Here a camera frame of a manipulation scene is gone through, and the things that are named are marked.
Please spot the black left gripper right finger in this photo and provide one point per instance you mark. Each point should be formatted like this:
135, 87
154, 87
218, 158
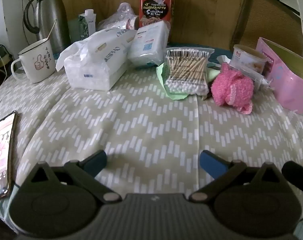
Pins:
226, 176

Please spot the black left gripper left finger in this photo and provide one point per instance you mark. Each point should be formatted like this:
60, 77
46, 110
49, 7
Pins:
83, 174

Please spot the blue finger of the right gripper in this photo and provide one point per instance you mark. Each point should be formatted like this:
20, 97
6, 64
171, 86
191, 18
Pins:
293, 173

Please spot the pink knitted toy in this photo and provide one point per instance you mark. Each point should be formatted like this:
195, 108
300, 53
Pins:
233, 88

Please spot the patterned beige tablecloth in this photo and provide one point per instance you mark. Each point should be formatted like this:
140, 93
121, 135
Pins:
152, 142

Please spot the smartphone with lit screen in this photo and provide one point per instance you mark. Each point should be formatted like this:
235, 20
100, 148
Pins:
7, 136

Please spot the pink tin box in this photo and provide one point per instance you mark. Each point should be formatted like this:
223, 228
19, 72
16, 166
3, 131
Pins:
284, 72

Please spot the cotton swab bag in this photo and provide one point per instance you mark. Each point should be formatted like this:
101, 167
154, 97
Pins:
186, 70

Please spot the large white tissue pack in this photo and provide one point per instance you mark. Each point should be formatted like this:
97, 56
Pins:
98, 61

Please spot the round paper cup container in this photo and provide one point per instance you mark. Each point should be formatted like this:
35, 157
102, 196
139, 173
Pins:
244, 56

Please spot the white enamel mug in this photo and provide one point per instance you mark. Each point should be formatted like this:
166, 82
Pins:
37, 60

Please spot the small white tissue pack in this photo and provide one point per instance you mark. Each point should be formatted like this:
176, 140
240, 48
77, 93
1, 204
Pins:
149, 45

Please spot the green white carton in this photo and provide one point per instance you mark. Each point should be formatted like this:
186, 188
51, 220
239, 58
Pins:
87, 23

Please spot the steel thermos jug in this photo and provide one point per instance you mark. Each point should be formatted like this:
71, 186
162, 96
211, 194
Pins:
50, 20

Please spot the clear plastic bag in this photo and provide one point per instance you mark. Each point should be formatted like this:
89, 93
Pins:
123, 18

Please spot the red snack box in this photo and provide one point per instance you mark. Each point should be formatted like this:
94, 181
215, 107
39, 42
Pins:
151, 11

